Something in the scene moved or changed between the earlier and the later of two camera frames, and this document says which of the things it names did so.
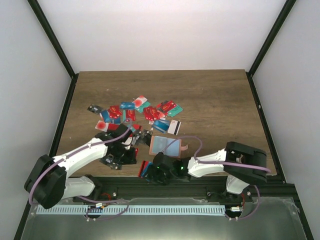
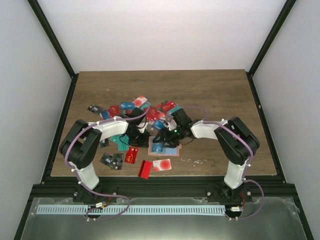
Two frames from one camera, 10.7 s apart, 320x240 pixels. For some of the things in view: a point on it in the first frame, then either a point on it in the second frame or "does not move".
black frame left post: x=47 y=27 does not move
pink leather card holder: x=169 y=146 does not move
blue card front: x=144 y=172 -> x=157 y=147
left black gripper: x=130 y=159 -> x=143 y=143
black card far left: x=94 y=109 does not move
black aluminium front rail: x=186 y=187 does not move
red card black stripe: x=143 y=166 does not move
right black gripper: x=153 y=173 -> x=162 y=133
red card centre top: x=151 y=113 does not move
